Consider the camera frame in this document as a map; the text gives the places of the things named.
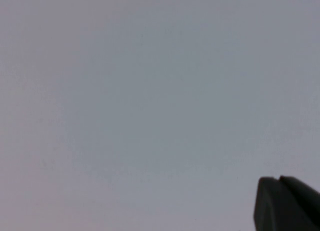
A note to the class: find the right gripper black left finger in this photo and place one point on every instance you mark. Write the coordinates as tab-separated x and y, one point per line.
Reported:
270	208

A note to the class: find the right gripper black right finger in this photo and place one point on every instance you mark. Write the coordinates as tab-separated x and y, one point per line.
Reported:
305	206

